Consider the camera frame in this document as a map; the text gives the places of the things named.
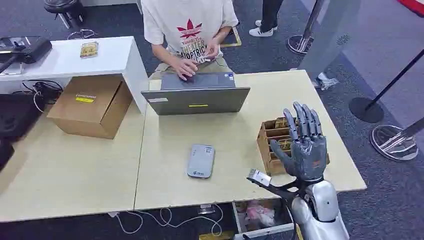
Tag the chrome stanchion with striped base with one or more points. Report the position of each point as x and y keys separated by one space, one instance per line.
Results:
x=394 y=142

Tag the gold printed card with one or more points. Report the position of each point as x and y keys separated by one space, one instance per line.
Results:
x=281 y=123
x=284 y=144

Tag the chrome stanchion with round base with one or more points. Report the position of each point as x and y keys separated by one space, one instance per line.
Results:
x=303 y=38

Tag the red strip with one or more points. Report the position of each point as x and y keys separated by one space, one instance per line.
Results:
x=412 y=5

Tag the wooden slotted card box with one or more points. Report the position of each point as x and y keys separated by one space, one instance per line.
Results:
x=270 y=159

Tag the grey rounded card reader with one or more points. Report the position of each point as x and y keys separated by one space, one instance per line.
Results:
x=200 y=161

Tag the brown cardboard box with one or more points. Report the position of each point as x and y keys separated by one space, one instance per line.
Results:
x=89 y=106

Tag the black stanchion with round base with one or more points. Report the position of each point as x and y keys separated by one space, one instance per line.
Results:
x=366 y=109

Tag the small card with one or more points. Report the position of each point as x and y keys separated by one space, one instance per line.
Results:
x=203 y=56

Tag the black boxy device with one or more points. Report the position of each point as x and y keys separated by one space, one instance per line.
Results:
x=28 y=48

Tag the gold card in clear sleeve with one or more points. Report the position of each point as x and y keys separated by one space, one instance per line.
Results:
x=89 y=49

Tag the person's right hand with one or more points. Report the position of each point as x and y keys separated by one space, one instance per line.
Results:
x=184 y=69

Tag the person's left hand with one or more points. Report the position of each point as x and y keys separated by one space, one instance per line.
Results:
x=212 y=49

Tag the grey laptop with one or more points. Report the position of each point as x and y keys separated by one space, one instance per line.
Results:
x=195 y=99

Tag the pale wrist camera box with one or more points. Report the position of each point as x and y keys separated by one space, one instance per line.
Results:
x=260 y=177

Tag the pink bag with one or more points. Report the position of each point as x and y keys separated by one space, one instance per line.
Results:
x=260 y=213

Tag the white desk shelf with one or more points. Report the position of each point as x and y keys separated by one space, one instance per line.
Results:
x=66 y=56

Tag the white open storage box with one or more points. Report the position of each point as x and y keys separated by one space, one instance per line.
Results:
x=261 y=228

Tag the crumpled clear plastic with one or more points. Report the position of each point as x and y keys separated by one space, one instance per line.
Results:
x=326 y=82

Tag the yellow floor tape strip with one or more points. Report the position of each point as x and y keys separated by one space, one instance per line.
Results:
x=215 y=236

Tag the grey standing panel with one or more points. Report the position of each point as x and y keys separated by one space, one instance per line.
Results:
x=331 y=36

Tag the grey power adapter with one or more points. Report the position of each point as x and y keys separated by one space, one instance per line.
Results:
x=206 y=209

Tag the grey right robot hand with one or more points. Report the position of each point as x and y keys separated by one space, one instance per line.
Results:
x=306 y=155

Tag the black bag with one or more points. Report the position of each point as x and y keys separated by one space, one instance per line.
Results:
x=16 y=116

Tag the black stool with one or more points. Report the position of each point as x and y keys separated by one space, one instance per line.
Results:
x=64 y=10

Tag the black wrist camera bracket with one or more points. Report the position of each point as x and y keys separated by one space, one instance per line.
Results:
x=280 y=190

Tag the person with white shoes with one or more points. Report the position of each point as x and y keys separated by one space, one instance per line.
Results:
x=268 y=16

